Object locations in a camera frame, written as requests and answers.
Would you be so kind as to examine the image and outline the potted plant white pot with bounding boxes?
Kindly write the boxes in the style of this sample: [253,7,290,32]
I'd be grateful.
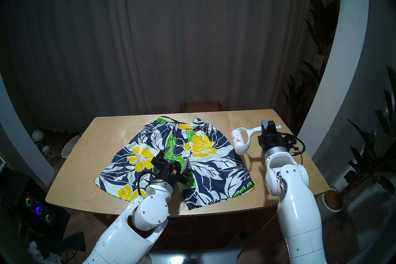
[314,65,396,223]

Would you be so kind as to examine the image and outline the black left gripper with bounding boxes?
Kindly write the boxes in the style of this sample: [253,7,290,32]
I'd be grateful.
[151,149,192,186]

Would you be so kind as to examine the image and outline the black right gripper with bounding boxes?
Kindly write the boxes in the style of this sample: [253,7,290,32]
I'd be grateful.
[259,120,287,151]

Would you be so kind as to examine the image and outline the floral print shorts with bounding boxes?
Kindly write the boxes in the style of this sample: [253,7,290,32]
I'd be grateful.
[94,116,255,210]

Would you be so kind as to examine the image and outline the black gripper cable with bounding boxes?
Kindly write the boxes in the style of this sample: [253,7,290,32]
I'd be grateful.
[137,171,156,198]
[280,132,306,157]

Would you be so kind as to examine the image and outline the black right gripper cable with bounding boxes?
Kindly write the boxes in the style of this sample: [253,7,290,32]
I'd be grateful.
[280,132,306,157]

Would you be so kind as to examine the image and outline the woven wicker basket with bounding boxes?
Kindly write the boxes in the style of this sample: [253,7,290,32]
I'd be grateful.
[61,134,81,159]

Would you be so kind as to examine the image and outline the tall dark leafy plant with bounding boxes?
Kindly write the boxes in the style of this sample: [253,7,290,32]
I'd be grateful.
[282,0,341,137]

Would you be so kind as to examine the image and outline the narrow white arch pillar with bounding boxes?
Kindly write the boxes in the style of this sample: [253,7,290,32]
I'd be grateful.
[0,72,56,188]

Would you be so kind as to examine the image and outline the wide white arch pillar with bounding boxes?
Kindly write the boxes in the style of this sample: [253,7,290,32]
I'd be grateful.
[297,0,370,159]

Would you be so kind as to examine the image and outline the computer with rainbow fans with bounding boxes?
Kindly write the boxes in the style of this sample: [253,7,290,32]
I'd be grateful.
[0,167,71,239]

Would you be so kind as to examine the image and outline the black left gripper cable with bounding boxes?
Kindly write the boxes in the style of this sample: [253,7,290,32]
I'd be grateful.
[137,171,156,198]

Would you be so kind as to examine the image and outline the white lint roller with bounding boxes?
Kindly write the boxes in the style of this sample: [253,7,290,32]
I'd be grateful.
[231,124,282,155]

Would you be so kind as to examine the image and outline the white mushroom lamp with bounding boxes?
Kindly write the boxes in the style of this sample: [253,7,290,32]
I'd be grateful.
[32,129,45,147]

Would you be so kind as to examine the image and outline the grey pleated curtain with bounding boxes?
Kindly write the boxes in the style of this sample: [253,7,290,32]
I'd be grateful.
[0,0,341,134]

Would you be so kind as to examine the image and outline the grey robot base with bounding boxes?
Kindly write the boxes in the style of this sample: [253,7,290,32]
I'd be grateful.
[147,237,245,264]

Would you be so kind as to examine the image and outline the wooden chair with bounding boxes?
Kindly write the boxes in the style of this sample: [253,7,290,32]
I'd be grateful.
[181,101,222,113]

